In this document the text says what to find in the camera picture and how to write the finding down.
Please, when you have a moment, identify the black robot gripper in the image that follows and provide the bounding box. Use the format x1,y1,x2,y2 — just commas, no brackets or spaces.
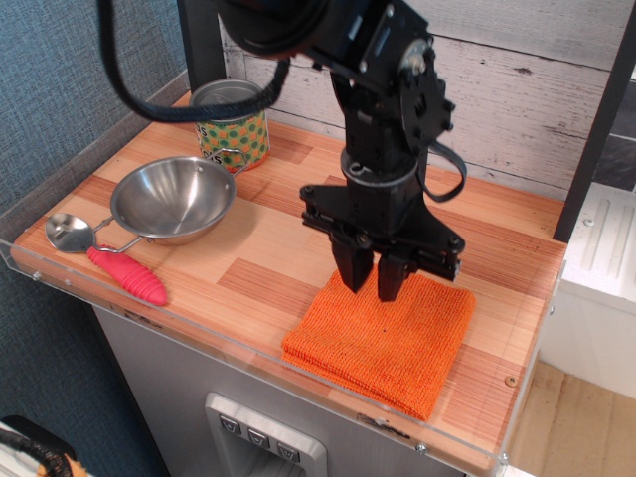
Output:
300,168,465,302

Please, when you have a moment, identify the orange cloth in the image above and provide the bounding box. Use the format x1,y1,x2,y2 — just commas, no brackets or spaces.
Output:
281,272,476,421

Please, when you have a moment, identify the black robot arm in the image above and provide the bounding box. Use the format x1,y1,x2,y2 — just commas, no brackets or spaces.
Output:
218,1,466,302

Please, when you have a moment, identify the clear acrylic table guard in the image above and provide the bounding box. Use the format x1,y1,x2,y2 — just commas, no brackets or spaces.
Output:
15,63,575,475

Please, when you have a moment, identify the green orange patterned tin can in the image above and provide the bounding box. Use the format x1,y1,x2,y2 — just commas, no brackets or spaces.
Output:
190,79,270,173

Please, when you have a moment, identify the silver dispenser button panel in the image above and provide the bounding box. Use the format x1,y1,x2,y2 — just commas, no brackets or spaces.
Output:
205,393,328,476

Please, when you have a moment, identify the white toy sink unit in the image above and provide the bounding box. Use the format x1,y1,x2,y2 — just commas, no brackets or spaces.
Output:
539,184,635,398

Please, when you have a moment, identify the grey toy fridge cabinet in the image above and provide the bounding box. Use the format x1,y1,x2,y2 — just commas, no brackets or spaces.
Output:
95,308,461,476

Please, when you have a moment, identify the black white device bottom left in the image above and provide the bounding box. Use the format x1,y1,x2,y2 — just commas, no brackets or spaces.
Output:
1,415,76,476

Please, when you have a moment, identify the steel kadai with handles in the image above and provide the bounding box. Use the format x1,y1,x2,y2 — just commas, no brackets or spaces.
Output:
94,156,249,254

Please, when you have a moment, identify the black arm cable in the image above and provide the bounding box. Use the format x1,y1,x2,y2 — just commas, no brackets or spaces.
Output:
96,0,469,205

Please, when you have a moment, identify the dark vertical post left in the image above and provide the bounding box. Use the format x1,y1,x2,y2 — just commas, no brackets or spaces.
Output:
177,0,227,92

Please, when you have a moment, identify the dark vertical post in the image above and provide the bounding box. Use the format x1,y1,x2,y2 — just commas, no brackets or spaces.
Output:
177,0,227,92
553,5,635,243

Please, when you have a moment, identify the spoon with red handle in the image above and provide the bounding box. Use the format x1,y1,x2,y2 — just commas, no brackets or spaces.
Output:
45,213,168,306

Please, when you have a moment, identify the dark vertical post right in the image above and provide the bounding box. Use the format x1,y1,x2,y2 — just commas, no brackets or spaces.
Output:
553,5,635,243

